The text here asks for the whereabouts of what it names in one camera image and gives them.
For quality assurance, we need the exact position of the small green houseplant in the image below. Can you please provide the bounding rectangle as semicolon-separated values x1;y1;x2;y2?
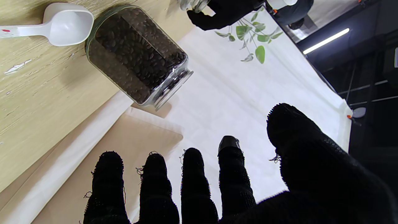
215;6;284;64

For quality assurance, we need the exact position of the bright ceiling light strip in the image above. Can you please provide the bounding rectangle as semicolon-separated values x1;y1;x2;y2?
303;28;350;55

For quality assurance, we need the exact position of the white plastic spoon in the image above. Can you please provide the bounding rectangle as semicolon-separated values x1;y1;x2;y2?
0;2;94;47

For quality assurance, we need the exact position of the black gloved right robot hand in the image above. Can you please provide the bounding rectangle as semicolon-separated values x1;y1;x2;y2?
82;103;398;224

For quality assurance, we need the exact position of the clear glass jar lid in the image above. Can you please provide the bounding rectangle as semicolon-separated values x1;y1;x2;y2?
180;0;210;13

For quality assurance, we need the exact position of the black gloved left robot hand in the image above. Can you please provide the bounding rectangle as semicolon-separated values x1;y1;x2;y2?
187;0;266;31

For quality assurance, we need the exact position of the glass jar of coffee beans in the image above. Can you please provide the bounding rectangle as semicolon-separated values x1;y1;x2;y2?
85;5;194;111

